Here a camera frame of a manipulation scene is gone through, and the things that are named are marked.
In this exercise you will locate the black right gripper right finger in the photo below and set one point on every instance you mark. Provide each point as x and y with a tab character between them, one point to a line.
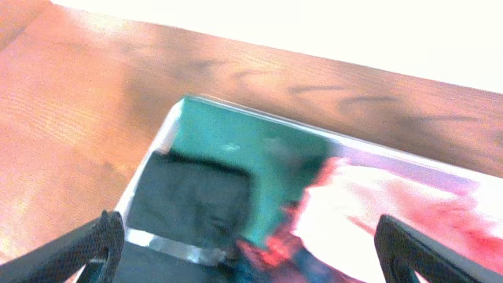
405	254

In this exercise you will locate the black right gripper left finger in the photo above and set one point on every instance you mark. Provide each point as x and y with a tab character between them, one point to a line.
94	248

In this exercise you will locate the pink garment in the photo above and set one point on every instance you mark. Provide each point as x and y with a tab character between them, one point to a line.
339	214

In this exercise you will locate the black garment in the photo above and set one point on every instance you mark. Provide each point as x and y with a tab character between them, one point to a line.
183	220

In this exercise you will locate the red navy plaid shirt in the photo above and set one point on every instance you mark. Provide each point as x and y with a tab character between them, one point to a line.
284	259

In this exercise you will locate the dark green garment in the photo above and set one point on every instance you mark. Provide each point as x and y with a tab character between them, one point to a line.
281	160

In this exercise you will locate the clear plastic storage bin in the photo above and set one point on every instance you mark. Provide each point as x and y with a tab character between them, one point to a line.
357	153

